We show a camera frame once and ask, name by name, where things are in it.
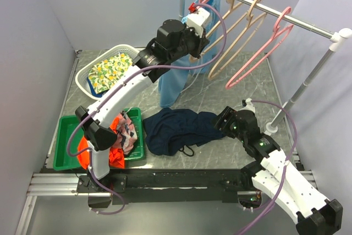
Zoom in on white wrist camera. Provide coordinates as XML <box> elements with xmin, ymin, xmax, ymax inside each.
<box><xmin>186</xmin><ymin>3</ymin><xmax>212</xmax><ymax>35</ymax></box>
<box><xmin>241</xmin><ymin>98</ymin><xmax>256</xmax><ymax>113</ymax></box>

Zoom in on light blue shorts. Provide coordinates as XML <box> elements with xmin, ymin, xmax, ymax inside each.
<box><xmin>158</xmin><ymin>0</ymin><xmax>221</xmax><ymax>108</ymax></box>

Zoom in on navy blue shorts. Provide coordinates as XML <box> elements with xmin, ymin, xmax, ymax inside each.
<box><xmin>142</xmin><ymin>108</ymin><xmax>224</xmax><ymax>156</ymax></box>

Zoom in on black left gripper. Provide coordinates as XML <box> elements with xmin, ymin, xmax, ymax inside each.
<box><xmin>169</xmin><ymin>22</ymin><xmax>210</xmax><ymax>63</ymax></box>

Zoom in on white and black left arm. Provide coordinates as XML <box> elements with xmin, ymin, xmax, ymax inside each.
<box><xmin>75</xmin><ymin>17</ymin><xmax>210</xmax><ymax>192</ymax></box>

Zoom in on orange shorts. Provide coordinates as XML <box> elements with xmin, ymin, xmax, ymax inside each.
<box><xmin>77</xmin><ymin>114</ymin><xmax>125</xmax><ymax>169</ymax></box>

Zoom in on beige hanger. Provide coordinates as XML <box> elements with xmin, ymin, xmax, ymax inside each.
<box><xmin>189</xmin><ymin>0</ymin><xmax>262</xmax><ymax>64</ymax></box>
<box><xmin>208</xmin><ymin>0</ymin><xmax>267</xmax><ymax>80</ymax></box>

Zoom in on floral patterned cloth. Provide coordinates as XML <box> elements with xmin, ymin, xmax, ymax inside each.
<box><xmin>87</xmin><ymin>52</ymin><xmax>133</xmax><ymax>89</ymax></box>

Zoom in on green plastic tray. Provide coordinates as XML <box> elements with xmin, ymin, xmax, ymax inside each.
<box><xmin>52</xmin><ymin>107</ymin><xmax>146</xmax><ymax>171</ymax></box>

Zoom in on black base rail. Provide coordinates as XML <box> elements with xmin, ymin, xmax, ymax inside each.
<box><xmin>76</xmin><ymin>168</ymin><xmax>256</xmax><ymax>205</ymax></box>

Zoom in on pink empty hanger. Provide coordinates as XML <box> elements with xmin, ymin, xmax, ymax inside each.
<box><xmin>225</xmin><ymin>7</ymin><xmax>294</xmax><ymax>90</ymax></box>

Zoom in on pink patterned shorts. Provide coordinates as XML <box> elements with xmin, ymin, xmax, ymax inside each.
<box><xmin>114</xmin><ymin>111</ymin><xmax>138</xmax><ymax>155</ymax></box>

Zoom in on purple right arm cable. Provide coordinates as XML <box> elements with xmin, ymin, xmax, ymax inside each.
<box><xmin>236</xmin><ymin>100</ymin><xmax>298</xmax><ymax>235</ymax></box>

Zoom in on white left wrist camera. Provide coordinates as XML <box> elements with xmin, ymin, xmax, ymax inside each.
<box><xmin>186</xmin><ymin>3</ymin><xmax>212</xmax><ymax>35</ymax></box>

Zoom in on white laundry basket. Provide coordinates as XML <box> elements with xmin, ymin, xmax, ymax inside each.
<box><xmin>75</xmin><ymin>44</ymin><xmax>139</xmax><ymax>100</ymax></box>

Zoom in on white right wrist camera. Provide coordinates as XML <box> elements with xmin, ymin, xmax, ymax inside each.
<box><xmin>241</xmin><ymin>98</ymin><xmax>256</xmax><ymax>113</ymax></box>

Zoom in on white clothes rack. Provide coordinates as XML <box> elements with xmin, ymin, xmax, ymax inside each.
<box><xmin>179</xmin><ymin>0</ymin><xmax>351</xmax><ymax>136</ymax></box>

